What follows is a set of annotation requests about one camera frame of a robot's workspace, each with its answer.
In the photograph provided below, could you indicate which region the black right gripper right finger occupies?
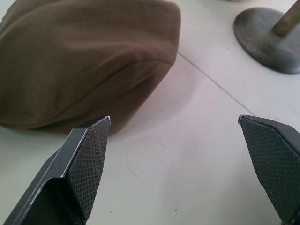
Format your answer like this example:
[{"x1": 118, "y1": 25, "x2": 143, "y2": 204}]
[{"x1": 238, "y1": 114, "x2": 300, "y2": 225}]

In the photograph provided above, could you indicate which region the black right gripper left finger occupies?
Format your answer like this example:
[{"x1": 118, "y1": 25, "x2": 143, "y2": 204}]
[{"x1": 0, "y1": 115, "x2": 111, "y2": 225}]

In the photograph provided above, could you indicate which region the brown fabric hat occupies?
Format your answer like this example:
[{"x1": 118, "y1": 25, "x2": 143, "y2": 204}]
[{"x1": 0, "y1": 0, "x2": 182, "y2": 137}]

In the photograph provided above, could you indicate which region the round grey stand base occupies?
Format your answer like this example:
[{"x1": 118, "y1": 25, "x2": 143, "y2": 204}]
[{"x1": 233, "y1": 0, "x2": 300, "y2": 75}]

